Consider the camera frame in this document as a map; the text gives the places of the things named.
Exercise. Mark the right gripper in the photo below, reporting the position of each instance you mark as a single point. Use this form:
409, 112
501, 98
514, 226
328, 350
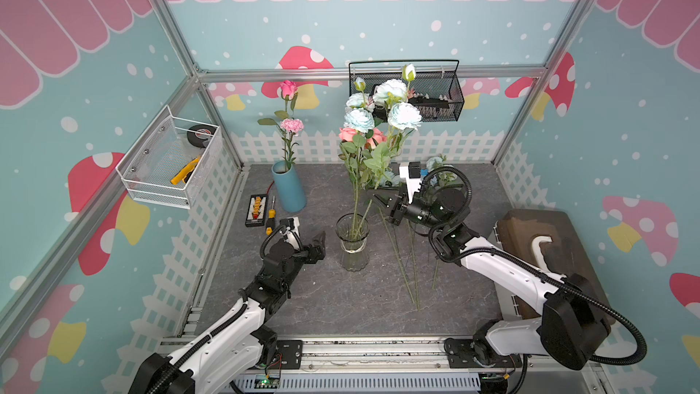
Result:
400, 204

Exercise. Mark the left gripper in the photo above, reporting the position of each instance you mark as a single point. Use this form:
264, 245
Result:
318, 247

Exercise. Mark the clear glass vase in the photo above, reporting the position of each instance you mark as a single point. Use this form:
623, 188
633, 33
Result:
353, 230

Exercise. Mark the light blue rose stem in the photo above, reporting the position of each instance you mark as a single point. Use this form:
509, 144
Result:
402, 240

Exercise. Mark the teal ceramic vase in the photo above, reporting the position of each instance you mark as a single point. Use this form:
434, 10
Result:
289, 187

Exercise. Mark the large blue rose stem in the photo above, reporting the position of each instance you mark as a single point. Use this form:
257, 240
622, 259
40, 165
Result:
402, 119

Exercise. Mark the light blue rose bouquet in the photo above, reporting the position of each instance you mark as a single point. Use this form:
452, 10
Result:
359, 116

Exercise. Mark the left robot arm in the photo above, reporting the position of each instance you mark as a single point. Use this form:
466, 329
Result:
239, 340

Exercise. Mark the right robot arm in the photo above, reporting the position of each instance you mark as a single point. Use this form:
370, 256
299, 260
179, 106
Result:
572, 326

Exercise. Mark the yellow black screwdriver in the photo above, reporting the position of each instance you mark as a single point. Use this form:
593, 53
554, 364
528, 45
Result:
271, 217

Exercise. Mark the salmon pink rose stem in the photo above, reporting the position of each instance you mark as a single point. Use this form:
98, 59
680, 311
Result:
350, 134

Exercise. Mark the socket bit set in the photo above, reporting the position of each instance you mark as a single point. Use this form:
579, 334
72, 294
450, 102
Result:
440, 109

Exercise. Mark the pink carnation stem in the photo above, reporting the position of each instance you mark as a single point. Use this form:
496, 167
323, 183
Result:
289, 129

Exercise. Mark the green circuit board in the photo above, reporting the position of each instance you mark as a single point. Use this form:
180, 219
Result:
266, 382

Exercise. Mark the yellow utility knife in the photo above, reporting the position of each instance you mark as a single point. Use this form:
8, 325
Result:
185, 173

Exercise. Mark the black tape roll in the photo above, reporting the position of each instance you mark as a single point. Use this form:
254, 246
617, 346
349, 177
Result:
199, 136

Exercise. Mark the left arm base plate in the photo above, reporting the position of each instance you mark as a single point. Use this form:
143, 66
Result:
287, 355

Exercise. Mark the black wire mesh basket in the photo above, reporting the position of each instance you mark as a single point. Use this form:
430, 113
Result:
434, 77

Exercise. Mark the white wire mesh basket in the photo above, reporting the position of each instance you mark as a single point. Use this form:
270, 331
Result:
159, 154

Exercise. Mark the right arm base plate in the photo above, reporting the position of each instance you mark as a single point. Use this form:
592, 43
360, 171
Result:
465, 353

